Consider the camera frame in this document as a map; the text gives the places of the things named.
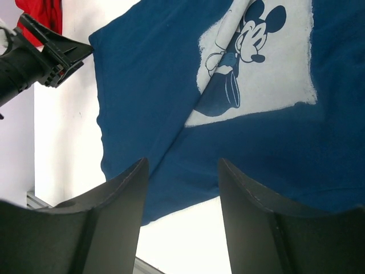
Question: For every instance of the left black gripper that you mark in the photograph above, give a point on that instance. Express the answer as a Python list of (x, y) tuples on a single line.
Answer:
[(22, 64)]

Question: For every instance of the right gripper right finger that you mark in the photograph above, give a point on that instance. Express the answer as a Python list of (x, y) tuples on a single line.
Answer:
[(269, 233)]

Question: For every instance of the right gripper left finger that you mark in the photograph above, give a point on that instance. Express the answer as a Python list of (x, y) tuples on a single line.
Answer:
[(96, 232)]

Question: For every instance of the folded red t shirt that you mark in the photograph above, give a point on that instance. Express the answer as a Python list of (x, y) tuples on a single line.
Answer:
[(46, 12)]

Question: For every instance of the blue mickey t shirt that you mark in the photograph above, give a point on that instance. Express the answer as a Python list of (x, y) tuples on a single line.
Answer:
[(276, 87)]

